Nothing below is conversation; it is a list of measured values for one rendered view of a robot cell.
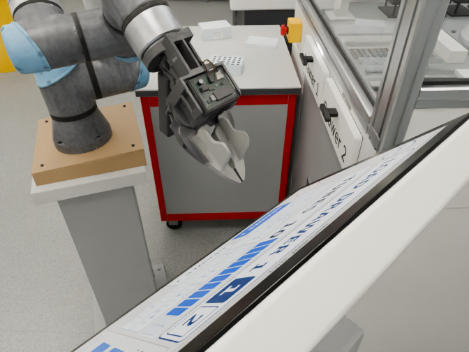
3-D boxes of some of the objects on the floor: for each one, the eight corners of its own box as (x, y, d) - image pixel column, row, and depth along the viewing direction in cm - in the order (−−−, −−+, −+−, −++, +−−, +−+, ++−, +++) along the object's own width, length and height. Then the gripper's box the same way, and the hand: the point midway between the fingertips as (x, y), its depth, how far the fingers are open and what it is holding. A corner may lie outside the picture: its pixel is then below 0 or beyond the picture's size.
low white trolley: (160, 236, 185) (135, 89, 136) (172, 156, 233) (155, 26, 184) (284, 232, 187) (301, 86, 138) (270, 154, 234) (279, 24, 185)
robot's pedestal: (96, 350, 144) (25, 197, 95) (92, 283, 165) (33, 131, 116) (177, 326, 151) (150, 172, 102) (163, 265, 172) (135, 114, 124)
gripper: (146, 38, 48) (237, 185, 48) (203, 19, 53) (287, 154, 53) (131, 72, 56) (211, 200, 55) (183, 54, 60) (256, 172, 60)
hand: (234, 176), depth 56 cm, fingers closed
